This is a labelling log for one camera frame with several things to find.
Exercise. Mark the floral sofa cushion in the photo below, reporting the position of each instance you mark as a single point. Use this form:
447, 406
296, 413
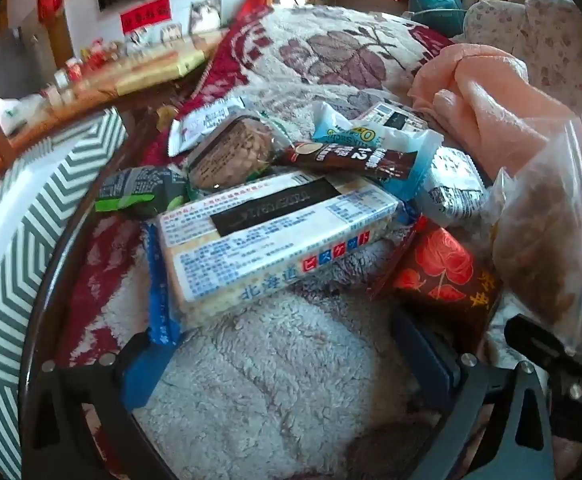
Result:
561, 35

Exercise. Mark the brown chocolate bar wrapper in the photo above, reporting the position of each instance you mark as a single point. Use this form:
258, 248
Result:
351, 162

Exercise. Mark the green grey snack packet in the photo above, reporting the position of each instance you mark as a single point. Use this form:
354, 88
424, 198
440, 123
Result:
136, 187

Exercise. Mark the long white biscuit packet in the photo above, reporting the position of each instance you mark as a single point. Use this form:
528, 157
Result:
271, 240

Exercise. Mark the white red snack packet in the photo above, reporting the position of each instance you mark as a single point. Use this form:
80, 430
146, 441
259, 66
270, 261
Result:
201, 125

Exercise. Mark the red flower snack packet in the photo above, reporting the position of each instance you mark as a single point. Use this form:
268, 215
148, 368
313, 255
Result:
441, 270

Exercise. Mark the red wall poster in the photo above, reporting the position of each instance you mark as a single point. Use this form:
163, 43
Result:
146, 15

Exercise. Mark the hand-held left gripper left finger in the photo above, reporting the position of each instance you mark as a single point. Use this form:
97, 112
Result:
143, 375

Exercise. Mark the clear zip bag of nuts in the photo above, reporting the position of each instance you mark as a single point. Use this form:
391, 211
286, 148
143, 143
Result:
546, 230

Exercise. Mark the red white floral blanket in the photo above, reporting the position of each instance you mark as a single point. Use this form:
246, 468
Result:
321, 45

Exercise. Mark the marble top wooden counter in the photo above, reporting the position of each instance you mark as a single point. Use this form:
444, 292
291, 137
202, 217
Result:
146, 67

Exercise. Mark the green white striped box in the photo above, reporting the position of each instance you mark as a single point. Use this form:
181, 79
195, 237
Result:
16, 260

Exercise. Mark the large wedding photo frame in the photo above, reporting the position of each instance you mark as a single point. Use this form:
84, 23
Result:
206, 15

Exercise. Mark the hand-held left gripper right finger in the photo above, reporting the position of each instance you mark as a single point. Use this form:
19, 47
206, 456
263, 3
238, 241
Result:
431, 355

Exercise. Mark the clear round cake packet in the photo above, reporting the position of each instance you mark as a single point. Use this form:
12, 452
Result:
236, 150

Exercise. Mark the white black-print snack packet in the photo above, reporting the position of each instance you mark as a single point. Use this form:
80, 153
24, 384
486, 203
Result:
453, 195

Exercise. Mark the pink towel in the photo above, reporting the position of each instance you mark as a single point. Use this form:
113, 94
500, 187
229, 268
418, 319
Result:
486, 105

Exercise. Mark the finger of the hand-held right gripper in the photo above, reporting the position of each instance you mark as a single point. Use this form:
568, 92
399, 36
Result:
536, 337

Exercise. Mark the light blue snack packet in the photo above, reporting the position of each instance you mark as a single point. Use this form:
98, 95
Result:
396, 132

